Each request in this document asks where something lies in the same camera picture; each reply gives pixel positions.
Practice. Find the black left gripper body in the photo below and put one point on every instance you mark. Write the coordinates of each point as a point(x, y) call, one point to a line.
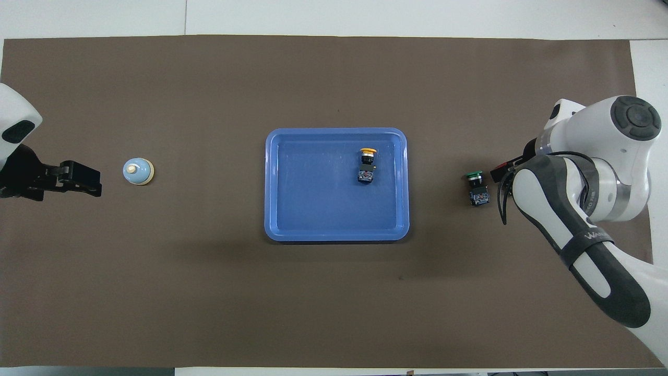
point(23, 175)

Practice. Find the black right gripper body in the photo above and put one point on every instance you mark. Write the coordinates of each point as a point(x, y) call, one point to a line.
point(529, 149)

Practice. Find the green mushroom push button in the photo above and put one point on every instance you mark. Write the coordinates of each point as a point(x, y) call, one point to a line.
point(477, 189)

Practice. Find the yellow mushroom push button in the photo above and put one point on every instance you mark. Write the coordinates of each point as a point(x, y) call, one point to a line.
point(367, 169)

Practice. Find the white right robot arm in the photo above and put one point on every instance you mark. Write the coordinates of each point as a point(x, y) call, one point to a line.
point(616, 156)

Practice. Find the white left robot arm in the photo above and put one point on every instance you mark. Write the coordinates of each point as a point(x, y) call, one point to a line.
point(13, 112)

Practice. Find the blue service bell cream base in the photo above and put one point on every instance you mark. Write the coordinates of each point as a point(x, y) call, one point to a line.
point(136, 172)

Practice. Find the blue plastic tray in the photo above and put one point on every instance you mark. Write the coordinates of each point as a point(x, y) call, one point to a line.
point(313, 203)

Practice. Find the brown table mat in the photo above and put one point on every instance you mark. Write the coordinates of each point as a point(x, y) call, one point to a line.
point(209, 292)

